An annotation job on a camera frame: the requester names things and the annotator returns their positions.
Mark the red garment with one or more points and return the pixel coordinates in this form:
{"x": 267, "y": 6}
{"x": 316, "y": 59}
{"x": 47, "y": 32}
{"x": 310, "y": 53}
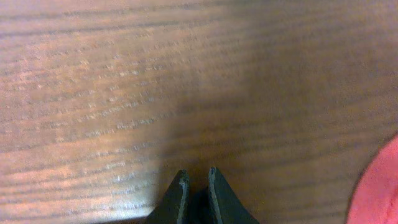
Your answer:
{"x": 375, "y": 197}

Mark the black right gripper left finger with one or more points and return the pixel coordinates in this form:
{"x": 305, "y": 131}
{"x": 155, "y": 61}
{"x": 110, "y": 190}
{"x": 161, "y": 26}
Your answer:
{"x": 172, "y": 209}

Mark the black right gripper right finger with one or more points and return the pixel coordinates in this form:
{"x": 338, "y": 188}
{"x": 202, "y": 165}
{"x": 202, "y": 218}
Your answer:
{"x": 225, "y": 207}

